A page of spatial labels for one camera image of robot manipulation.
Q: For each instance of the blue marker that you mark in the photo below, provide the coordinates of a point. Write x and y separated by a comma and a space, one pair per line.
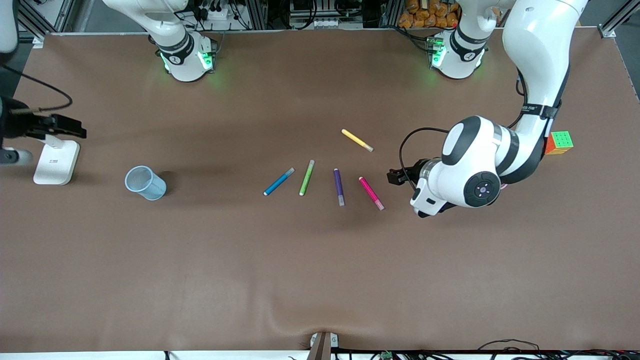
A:
278, 182

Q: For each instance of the colourful puzzle cube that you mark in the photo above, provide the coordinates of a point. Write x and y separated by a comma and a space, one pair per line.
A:
561, 140

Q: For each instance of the white lamp stand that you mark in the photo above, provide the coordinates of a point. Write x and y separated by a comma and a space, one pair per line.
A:
56, 165

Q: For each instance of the purple marker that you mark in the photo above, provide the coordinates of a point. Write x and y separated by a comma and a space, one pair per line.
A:
338, 185

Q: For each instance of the blue mesh cup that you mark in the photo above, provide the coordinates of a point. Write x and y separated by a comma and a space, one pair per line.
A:
150, 187

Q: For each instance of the green marker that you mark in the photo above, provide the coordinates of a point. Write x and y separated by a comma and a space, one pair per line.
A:
306, 178

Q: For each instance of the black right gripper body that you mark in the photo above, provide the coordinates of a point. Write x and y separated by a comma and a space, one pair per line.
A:
15, 125

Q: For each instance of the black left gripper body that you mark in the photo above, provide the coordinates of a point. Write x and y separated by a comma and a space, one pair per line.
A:
411, 173

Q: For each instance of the yellow marker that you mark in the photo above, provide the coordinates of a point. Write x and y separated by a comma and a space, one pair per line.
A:
356, 139

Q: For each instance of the white power strip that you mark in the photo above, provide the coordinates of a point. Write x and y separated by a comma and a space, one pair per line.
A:
322, 23

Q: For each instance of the pink marker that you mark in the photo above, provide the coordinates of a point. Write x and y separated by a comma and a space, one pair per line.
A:
370, 192

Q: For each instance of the orange snack bag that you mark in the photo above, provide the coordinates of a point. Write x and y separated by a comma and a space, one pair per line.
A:
430, 15

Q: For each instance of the metal table edge bracket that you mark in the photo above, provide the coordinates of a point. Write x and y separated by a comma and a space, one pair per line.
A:
324, 345

